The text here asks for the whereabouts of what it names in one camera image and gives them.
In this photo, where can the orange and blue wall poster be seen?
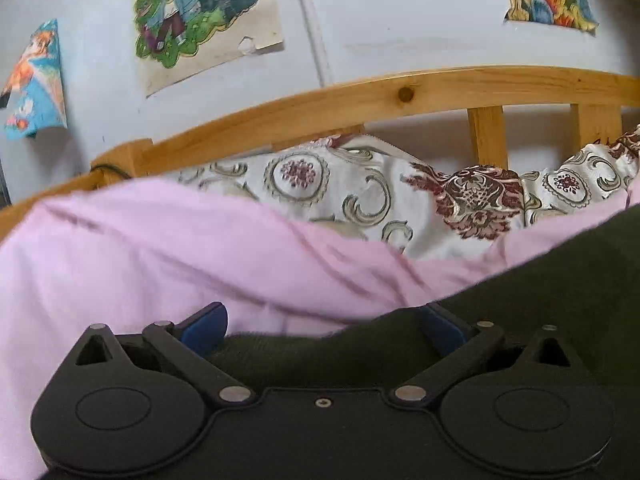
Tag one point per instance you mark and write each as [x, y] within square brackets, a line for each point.
[37, 85]

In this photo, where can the pink bed sheet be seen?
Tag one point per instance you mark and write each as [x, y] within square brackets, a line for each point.
[150, 260]

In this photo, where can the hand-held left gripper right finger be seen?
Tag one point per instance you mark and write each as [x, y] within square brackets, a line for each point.
[442, 329]

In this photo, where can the cartoon figure green wall poster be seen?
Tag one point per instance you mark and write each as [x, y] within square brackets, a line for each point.
[200, 15]

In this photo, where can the white wall pipe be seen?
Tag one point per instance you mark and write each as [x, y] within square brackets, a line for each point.
[311, 25]

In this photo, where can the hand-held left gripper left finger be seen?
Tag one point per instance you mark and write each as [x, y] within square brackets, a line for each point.
[205, 329]

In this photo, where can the wooden bed headboard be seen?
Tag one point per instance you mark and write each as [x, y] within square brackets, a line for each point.
[350, 97]

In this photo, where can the patterned white pillow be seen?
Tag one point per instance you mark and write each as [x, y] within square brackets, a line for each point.
[400, 195]

